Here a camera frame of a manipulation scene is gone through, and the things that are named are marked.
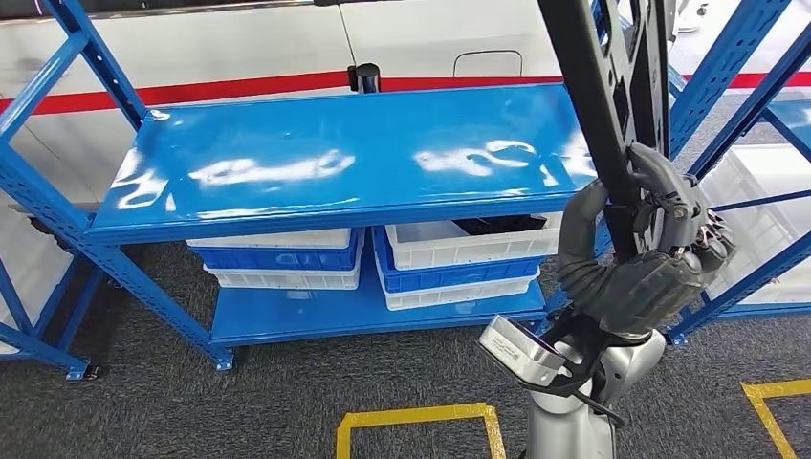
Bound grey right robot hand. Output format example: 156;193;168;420
556;142;737;337

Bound black plastic frame part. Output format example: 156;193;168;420
537;0;673;264

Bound black parts in crate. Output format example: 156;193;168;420
452;213;549;237

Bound yellow floor tape square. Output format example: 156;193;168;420
739;379;811;459
336;402;508;459

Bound blue plastic crate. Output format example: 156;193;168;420
372;227;546;295
189;229;365;273

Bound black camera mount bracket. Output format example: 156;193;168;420
515;310;628;420

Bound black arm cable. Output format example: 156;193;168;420
570;386;628;426

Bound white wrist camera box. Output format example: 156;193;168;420
478;315;566;387

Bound black barrier post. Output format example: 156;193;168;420
346;61;382;95

